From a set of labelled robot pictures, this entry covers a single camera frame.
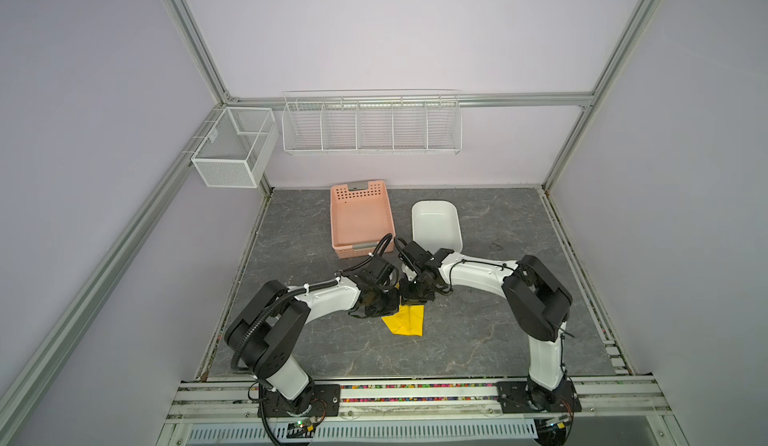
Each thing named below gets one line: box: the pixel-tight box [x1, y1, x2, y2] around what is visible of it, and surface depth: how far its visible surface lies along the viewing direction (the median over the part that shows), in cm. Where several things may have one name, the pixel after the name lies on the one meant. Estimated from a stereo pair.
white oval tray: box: [411, 199, 464, 255], surface depth 110 cm
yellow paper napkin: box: [381, 304, 425, 337], surface depth 88 cm
